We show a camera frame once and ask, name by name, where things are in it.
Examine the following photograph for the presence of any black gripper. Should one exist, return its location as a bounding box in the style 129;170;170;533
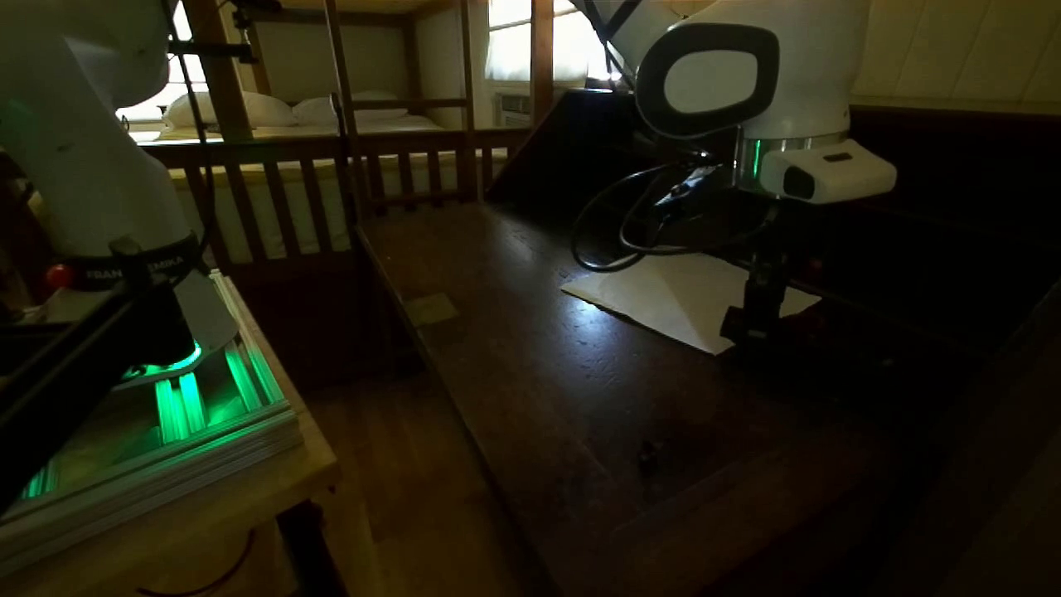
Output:
719;197;803;347

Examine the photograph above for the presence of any black control box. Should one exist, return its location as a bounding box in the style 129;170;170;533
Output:
0;277;170;513

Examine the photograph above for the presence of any white paper sheet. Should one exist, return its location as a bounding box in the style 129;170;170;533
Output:
556;243;827;358

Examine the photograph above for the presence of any dark wooden secretary desk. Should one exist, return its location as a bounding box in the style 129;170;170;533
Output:
352;87;1061;597

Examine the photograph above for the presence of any wooden bed railing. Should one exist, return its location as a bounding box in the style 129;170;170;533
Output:
142;124;538;271

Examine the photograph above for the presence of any white pillow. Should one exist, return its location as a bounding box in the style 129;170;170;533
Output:
160;87;346;132

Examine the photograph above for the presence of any light wooden robot table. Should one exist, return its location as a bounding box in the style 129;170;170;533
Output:
0;262;384;597

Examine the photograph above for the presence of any red emergency stop button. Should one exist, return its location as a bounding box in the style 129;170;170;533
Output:
37;260;81;297

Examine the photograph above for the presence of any wooden bunk bed frame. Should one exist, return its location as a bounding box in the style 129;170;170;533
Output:
162;0;561;211

